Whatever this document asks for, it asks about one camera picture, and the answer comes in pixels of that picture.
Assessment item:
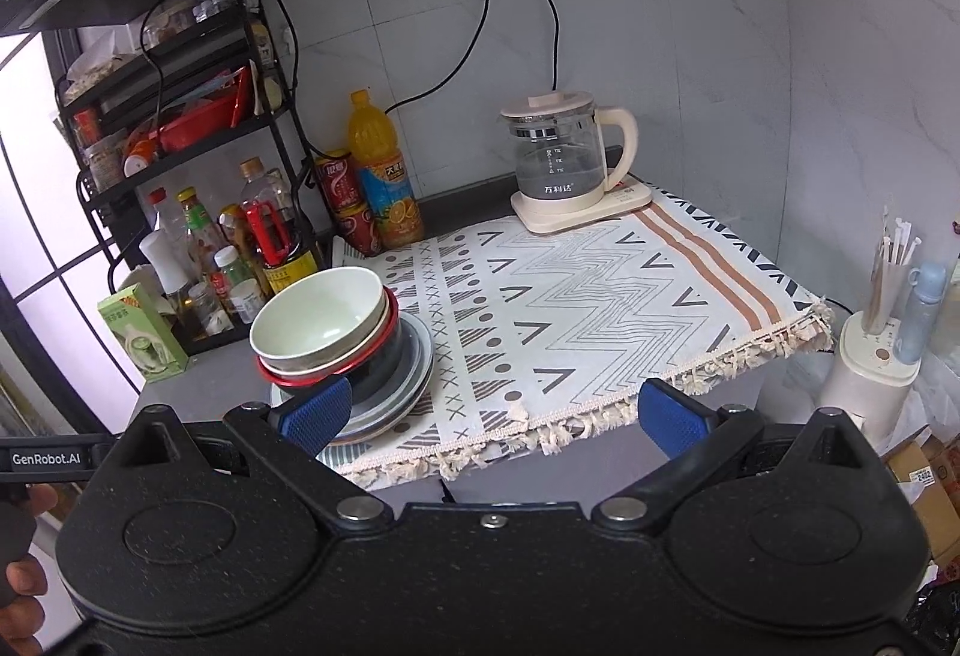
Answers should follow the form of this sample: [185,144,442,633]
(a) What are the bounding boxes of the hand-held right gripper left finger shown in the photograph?
[112,377,395,526]

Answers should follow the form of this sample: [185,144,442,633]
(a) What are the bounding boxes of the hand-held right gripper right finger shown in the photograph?
[591,380,882,526]

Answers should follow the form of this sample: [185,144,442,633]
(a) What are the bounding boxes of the red and black bowl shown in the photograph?
[257,307,407,404]

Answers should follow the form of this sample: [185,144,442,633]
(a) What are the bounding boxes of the pale green bowl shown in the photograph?
[250,266,387,376]
[259,287,396,378]

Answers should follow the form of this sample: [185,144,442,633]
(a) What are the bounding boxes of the white deep plate blue print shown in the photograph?
[330,311,436,436]

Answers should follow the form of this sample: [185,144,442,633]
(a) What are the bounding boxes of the person's left hand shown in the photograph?
[0,483,61,656]

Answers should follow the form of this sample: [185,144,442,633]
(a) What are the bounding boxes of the white plastic jar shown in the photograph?
[229,279,265,325]

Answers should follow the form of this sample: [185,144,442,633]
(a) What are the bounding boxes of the patterned tasselled table cloth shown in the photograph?
[319,176,835,493]

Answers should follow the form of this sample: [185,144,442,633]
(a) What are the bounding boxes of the clear glass jar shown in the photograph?
[187,281,226,335]

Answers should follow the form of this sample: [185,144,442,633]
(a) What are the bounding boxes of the green carton box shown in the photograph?
[97,283,190,383]

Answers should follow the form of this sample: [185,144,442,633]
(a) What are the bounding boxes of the green bottle white cap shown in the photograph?
[214,246,245,290]

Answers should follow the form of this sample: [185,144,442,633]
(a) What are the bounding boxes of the cream utensil holder appliance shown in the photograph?
[817,311,922,436]

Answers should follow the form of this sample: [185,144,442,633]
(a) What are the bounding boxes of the glass electric kettle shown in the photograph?
[511,180,653,234]

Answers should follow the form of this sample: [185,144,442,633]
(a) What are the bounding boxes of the orange juice bottle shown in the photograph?
[346,90,425,250]

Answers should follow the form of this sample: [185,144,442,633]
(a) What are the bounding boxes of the bundle of white sticks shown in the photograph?
[861,206,923,335]

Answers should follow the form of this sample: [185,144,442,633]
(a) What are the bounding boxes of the cardboard box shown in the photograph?
[881,438,960,567]

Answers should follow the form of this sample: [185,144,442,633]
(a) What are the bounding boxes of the pale blue bottle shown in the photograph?
[896,262,947,365]

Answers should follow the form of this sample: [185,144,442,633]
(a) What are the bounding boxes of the black metal shelf rack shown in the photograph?
[52,0,331,357]

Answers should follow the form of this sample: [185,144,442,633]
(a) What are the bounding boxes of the red plastic basket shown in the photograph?
[154,79,248,151]

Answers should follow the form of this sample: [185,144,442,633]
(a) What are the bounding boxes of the dark sauce jug red handle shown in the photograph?
[240,160,320,296]

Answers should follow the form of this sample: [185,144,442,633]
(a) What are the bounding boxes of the glass kettle cream handle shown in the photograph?
[501,91,638,207]

